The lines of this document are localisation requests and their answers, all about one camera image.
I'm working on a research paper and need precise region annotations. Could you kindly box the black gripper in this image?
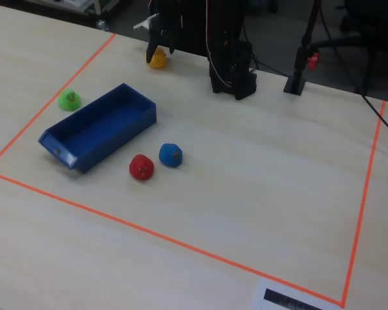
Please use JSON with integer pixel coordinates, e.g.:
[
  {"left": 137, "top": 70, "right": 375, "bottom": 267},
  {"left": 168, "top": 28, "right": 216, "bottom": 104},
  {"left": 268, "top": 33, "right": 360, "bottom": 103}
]
[{"left": 145, "top": 0, "right": 186, "bottom": 63}]

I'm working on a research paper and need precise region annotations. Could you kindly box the yellow rubber duck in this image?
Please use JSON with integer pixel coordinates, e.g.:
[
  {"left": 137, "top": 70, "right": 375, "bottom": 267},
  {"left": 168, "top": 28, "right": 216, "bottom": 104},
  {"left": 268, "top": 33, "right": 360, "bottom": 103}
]
[{"left": 147, "top": 46, "right": 167, "bottom": 70}]

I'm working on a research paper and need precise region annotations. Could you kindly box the blue plastic box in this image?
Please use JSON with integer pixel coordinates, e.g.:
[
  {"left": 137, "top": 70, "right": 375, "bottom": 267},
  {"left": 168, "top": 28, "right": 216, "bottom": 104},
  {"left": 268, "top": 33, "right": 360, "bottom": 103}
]
[{"left": 38, "top": 83, "right": 157, "bottom": 174}]

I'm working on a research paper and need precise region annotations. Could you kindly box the green rubber duck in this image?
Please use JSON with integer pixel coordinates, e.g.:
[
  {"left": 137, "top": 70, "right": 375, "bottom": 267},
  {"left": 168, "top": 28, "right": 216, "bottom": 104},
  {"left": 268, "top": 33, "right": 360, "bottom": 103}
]
[{"left": 58, "top": 88, "right": 82, "bottom": 112}]

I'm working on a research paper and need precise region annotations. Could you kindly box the blue rubber duck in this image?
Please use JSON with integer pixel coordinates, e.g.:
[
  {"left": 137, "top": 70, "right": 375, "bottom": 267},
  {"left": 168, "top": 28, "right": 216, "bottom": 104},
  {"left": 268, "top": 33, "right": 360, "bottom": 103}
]
[{"left": 158, "top": 143, "right": 184, "bottom": 168}]

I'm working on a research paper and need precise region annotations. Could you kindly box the red rubber duck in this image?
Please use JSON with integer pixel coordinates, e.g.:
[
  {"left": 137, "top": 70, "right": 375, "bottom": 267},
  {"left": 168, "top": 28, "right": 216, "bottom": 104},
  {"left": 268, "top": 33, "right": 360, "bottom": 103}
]
[{"left": 129, "top": 154, "right": 155, "bottom": 181}]

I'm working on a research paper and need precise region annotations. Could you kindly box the cluttered storage cart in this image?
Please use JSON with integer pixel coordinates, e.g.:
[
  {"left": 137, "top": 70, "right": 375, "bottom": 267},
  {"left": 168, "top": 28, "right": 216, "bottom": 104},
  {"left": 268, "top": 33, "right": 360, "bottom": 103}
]
[{"left": 28, "top": 0, "right": 125, "bottom": 21}]

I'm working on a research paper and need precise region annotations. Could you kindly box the red clamp knob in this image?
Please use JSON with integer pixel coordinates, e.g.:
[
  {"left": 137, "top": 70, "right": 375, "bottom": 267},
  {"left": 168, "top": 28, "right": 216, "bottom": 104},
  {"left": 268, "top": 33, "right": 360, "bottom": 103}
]
[{"left": 308, "top": 52, "right": 321, "bottom": 72}]

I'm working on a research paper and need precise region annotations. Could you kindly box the orange tape strip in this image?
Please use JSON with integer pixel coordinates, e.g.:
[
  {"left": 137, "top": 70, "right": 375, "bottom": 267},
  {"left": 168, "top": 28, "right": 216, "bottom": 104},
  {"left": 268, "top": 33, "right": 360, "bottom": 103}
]
[
  {"left": 341, "top": 99, "right": 387, "bottom": 308},
  {"left": 0, "top": 170, "right": 345, "bottom": 307},
  {"left": 0, "top": 33, "right": 117, "bottom": 171}
]

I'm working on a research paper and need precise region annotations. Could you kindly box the white paper with black print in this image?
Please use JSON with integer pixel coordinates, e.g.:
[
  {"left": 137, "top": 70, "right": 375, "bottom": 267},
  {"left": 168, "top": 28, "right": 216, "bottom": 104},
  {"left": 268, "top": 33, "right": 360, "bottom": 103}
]
[{"left": 251, "top": 277, "right": 343, "bottom": 310}]

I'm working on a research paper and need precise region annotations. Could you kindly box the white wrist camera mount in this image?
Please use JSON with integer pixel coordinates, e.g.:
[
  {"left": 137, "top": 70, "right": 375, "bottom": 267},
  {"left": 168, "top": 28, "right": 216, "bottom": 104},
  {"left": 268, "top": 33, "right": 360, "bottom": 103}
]
[{"left": 133, "top": 17, "right": 154, "bottom": 31}]

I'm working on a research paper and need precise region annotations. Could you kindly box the red white servo wire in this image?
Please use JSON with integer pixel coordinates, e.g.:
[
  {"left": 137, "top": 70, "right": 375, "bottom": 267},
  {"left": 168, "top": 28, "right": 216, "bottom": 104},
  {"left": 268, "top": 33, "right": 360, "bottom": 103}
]
[{"left": 205, "top": 0, "right": 234, "bottom": 88}]

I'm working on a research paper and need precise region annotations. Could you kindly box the black camera stand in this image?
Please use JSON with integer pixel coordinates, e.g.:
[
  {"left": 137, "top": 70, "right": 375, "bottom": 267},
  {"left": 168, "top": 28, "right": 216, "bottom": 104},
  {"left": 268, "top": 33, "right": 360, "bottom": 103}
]
[{"left": 283, "top": 0, "right": 324, "bottom": 96}]

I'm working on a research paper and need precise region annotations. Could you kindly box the black cable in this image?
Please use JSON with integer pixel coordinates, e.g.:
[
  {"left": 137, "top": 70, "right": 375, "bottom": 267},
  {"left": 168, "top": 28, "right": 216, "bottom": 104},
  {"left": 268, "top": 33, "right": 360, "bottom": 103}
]
[{"left": 318, "top": 0, "right": 388, "bottom": 141}]

